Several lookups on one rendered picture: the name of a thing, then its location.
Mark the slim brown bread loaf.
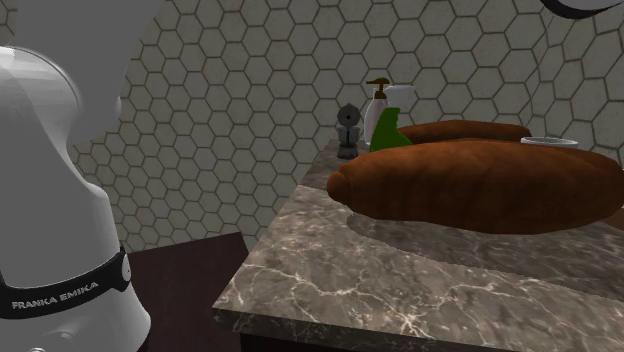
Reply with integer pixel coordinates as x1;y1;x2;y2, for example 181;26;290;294
397;119;533;145

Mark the large brown bread loaf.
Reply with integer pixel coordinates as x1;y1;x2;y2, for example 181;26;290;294
325;138;624;236

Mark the white soap pump bottle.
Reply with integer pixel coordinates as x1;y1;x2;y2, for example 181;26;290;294
363;77;391;146

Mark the green spray bottle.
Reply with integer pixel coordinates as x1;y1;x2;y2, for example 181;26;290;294
368;85;417;153

